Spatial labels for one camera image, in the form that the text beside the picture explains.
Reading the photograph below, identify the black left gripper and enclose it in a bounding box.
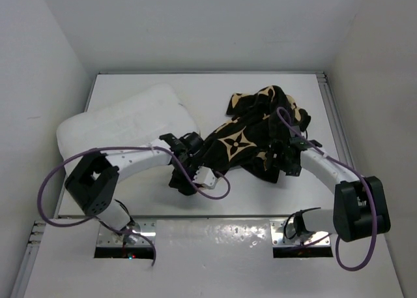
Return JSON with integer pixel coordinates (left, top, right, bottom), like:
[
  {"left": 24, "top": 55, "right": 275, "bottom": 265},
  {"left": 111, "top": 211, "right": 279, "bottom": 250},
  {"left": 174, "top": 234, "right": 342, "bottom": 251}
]
[{"left": 169, "top": 157, "right": 208, "bottom": 192}]

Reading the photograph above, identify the black pillowcase with beige flowers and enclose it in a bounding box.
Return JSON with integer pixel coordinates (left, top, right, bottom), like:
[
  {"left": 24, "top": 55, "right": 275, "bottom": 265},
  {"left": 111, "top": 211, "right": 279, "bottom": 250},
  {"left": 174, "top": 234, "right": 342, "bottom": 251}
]
[{"left": 199, "top": 85, "right": 311, "bottom": 183}]

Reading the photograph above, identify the white pillow with yellow edge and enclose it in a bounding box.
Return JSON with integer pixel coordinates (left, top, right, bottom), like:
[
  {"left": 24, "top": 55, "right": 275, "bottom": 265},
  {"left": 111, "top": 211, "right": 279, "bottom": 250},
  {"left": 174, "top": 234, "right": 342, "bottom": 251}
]
[{"left": 56, "top": 83, "right": 200, "bottom": 160}]

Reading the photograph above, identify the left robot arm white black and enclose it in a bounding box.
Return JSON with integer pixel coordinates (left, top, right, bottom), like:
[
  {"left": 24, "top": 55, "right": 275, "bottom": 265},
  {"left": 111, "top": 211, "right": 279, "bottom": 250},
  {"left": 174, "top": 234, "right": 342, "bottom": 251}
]
[{"left": 65, "top": 132, "right": 216, "bottom": 231}]

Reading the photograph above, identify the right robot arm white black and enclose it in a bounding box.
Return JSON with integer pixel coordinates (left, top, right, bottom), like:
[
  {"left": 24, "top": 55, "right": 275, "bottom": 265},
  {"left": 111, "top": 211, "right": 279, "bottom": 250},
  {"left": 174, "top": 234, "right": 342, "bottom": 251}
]
[{"left": 266, "top": 138, "right": 391, "bottom": 242}]

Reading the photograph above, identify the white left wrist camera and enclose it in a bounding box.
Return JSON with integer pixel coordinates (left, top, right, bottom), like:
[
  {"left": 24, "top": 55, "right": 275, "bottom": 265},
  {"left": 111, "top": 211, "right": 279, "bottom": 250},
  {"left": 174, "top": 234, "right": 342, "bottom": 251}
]
[{"left": 193, "top": 166, "right": 218, "bottom": 189}]

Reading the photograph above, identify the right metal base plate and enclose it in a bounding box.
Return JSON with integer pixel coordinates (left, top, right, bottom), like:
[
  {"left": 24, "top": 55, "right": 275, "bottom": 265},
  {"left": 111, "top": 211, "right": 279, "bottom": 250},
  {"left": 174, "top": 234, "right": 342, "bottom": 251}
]
[{"left": 270, "top": 218, "right": 331, "bottom": 248}]

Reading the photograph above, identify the metal base plate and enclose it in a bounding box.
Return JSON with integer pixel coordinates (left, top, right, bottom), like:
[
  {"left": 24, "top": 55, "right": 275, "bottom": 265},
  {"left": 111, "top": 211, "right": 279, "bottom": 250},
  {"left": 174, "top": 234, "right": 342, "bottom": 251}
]
[
  {"left": 270, "top": 218, "right": 331, "bottom": 248},
  {"left": 96, "top": 223, "right": 156, "bottom": 248}
]

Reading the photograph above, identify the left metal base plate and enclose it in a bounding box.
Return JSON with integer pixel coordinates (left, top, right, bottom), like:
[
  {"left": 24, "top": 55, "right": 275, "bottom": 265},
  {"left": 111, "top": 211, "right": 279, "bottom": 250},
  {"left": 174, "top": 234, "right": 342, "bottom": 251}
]
[{"left": 96, "top": 223, "right": 156, "bottom": 248}]

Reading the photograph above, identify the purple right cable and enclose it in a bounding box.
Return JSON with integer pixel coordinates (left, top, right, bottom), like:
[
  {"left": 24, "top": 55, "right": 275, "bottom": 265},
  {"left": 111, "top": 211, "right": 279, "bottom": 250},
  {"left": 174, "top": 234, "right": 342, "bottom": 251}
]
[{"left": 276, "top": 107, "right": 379, "bottom": 272}]

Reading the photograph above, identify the aluminium rail frame left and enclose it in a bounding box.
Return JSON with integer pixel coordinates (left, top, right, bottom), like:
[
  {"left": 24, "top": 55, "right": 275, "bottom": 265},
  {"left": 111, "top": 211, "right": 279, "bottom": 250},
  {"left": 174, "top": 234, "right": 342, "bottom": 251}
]
[{"left": 10, "top": 220, "right": 46, "bottom": 298}]

